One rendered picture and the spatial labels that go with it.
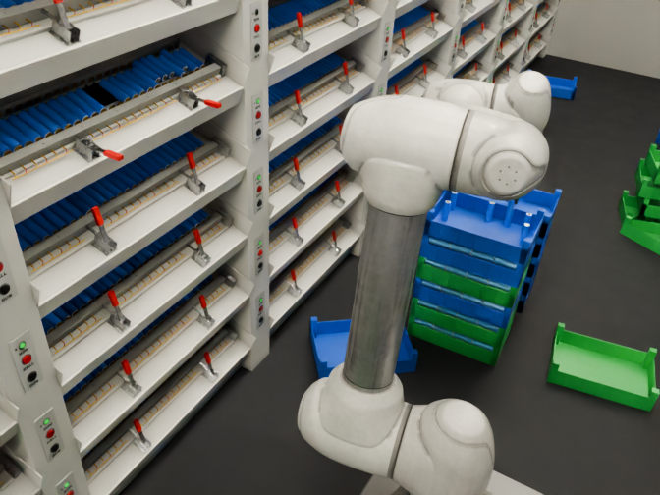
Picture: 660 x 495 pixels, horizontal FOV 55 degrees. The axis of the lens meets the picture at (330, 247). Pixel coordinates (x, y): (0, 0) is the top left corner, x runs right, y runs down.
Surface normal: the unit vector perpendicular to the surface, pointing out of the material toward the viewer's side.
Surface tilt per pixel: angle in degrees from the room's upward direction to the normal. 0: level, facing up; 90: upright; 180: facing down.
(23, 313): 90
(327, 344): 0
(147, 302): 21
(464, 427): 7
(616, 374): 0
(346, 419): 77
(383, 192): 88
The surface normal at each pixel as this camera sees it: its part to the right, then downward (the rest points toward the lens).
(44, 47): 0.36, -0.64
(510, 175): -0.16, 0.37
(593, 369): 0.05, -0.81
